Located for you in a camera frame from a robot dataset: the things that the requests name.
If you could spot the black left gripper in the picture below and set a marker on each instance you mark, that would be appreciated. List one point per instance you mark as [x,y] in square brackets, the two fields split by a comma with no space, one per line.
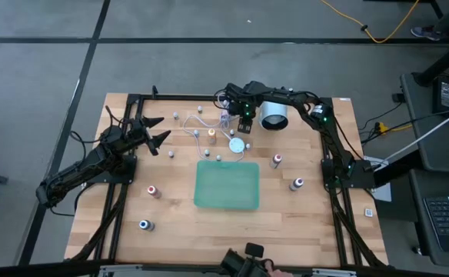
[138,131]

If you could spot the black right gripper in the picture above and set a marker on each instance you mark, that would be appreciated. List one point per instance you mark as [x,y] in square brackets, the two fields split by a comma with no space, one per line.
[240,100]

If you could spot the white cylindrical device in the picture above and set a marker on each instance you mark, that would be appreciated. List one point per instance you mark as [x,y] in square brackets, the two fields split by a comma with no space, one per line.
[272,109]

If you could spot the orange-capped food colouring bottle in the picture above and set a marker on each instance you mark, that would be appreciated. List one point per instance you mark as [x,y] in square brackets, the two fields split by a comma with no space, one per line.
[211,135]

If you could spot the pink-capped food colouring bottle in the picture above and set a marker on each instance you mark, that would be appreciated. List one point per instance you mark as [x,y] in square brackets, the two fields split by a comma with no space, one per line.
[275,161]

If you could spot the red-capped food colouring bottle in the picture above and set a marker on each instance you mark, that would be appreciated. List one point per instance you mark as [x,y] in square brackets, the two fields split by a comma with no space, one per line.
[153,191]

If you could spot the blue-capped food colouring bottle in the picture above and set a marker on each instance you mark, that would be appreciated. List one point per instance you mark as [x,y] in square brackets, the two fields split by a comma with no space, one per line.
[146,225]

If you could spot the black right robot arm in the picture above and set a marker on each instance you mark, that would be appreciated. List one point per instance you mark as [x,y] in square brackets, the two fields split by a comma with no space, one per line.
[334,142]

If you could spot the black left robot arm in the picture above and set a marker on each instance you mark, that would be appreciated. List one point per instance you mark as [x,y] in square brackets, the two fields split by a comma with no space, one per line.
[94,159]

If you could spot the white round disc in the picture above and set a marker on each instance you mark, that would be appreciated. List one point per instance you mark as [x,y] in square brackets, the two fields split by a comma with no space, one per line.
[236,145]

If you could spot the translucent green plastic bin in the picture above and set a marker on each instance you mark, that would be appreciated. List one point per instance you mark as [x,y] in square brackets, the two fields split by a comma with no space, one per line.
[226,184]

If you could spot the white label sticker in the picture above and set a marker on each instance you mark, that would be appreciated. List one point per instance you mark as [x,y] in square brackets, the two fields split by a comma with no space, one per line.
[344,99]

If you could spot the yellow power plug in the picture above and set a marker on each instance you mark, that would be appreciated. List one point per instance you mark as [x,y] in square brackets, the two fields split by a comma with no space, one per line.
[381,127]

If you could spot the black handheld device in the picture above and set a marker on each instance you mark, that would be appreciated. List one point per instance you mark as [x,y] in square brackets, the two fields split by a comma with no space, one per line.
[243,263]

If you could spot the small white code tag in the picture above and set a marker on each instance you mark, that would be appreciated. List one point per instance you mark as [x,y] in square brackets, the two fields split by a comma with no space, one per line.
[368,212]

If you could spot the person's hand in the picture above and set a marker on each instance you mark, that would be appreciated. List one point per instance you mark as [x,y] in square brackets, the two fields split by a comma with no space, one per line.
[281,274]

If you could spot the black plug block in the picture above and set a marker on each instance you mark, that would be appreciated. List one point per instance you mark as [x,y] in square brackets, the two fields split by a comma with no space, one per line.
[396,98]

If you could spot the black horizontal bar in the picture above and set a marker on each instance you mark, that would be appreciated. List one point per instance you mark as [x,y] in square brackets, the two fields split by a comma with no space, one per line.
[55,268]

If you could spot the white rod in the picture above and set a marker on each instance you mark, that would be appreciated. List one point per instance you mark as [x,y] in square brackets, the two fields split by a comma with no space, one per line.
[424,135]

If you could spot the grey cart top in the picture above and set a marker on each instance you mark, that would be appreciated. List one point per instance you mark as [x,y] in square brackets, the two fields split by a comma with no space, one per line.
[440,148]

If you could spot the person's shoe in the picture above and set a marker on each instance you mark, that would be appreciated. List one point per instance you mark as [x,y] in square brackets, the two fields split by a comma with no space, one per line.
[426,33]

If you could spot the black stand leg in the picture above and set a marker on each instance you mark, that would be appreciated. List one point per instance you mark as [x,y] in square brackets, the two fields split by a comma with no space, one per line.
[440,65]

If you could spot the black power adapter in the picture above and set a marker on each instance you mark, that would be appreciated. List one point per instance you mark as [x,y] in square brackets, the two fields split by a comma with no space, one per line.
[448,94]

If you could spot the black aluminium table frame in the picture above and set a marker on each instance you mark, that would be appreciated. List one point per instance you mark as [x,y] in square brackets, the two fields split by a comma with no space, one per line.
[170,97]

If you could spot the black frame clamp knob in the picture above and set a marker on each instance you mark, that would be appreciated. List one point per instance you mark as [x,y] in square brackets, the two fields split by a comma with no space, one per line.
[154,91]

